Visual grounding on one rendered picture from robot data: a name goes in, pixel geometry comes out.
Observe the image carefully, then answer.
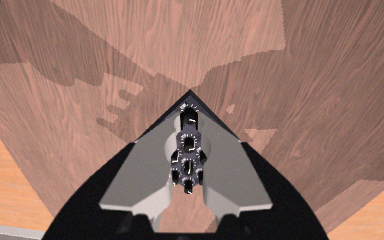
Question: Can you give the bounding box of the dark grey knob box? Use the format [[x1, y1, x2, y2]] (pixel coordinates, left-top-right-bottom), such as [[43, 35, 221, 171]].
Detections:
[[134, 89, 241, 194]]

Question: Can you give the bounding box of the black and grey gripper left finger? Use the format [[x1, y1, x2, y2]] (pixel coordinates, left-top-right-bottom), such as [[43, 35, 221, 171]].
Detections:
[[41, 111, 184, 240]]

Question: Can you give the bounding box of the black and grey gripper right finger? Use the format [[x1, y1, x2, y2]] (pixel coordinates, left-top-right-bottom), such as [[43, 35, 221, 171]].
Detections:
[[195, 111, 329, 240]]

